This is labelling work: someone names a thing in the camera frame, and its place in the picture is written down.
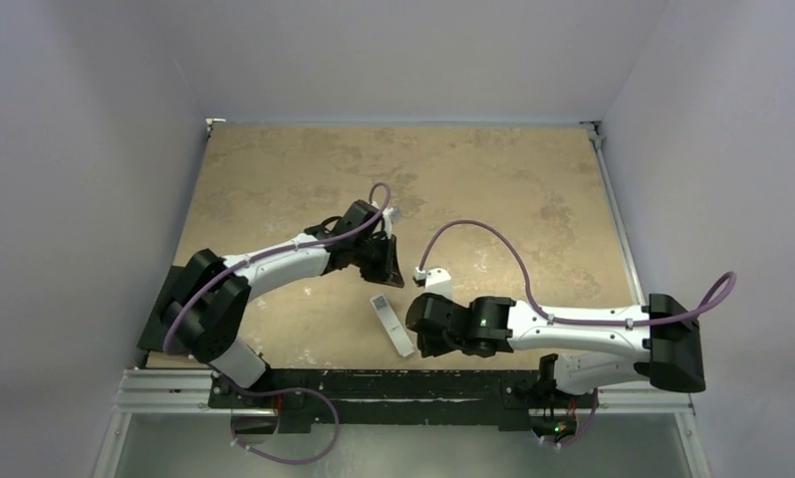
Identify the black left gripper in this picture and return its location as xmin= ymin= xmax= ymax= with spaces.
xmin=352 ymin=233 xmax=403 ymax=287

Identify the white remote control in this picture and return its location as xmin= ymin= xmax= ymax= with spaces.
xmin=370 ymin=295 xmax=415 ymax=358

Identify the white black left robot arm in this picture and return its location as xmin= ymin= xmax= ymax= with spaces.
xmin=149 ymin=200 xmax=404 ymax=407

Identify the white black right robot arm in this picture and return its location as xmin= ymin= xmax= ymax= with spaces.
xmin=405 ymin=292 xmax=706 ymax=405

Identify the black mat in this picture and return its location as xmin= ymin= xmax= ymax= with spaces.
xmin=136 ymin=266 xmax=188 ymax=353

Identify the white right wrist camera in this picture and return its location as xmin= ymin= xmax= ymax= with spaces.
xmin=412 ymin=267 xmax=453 ymax=300

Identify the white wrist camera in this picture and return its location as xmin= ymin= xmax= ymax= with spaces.
xmin=383 ymin=206 xmax=402 ymax=222
xmin=412 ymin=267 xmax=453 ymax=300

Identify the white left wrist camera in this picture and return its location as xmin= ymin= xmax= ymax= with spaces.
xmin=383 ymin=206 xmax=402 ymax=222

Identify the aluminium frame rail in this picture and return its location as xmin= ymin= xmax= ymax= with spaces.
xmin=580 ymin=120 xmax=712 ymax=477

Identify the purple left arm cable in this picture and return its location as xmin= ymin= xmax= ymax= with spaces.
xmin=162 ymin=181 xmax=394 ymax=357

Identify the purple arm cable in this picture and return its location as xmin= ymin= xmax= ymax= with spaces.
xmin=415 ymin=219 xmax=738 ymax=328
xmin=162 ymin=181 xmax=394 ymax=357

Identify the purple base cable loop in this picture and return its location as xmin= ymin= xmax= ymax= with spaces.
xmin=228 ymin=387 xmax=343 ymax=468

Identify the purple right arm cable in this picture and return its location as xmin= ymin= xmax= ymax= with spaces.
xmin=415 ymin=219 xmax=738 ymax=328

